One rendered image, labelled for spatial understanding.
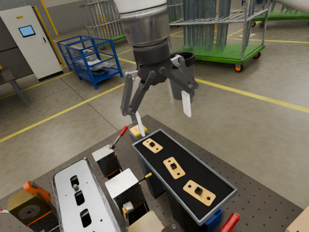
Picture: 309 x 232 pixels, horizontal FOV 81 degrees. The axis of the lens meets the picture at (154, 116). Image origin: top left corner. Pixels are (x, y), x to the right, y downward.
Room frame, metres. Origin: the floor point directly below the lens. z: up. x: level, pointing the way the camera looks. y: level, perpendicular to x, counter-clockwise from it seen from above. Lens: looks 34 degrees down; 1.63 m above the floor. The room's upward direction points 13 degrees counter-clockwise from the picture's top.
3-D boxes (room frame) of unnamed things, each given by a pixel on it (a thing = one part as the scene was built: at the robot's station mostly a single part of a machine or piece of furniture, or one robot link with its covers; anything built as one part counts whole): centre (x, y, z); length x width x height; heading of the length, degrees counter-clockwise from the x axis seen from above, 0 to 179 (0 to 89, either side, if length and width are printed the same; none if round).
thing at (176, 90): (2.92, -0.61, 0.36); 0.50 x 0.50 x 0.73
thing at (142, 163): (0.64, 0.08, 0.92); 0.08 x 0.08 x 0.44; 26
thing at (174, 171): (0.39, -0.02, 1.17); 0.08 x 0.04 x 0.01; 17
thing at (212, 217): (0.43, -0.13, 0.75); 0.11 x 0.10 x 0.09; 26
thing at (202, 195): (0.29, -0.07, 1.17); 0.08 x 0.04 x 0.01; 39
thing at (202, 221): (0.40, -0.03, 1.16); 0.37 x 0.14 x 0.02; 26
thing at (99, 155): (0.66, 0.27, 0.88); 0.12 x 0.07 x 0.36; 116
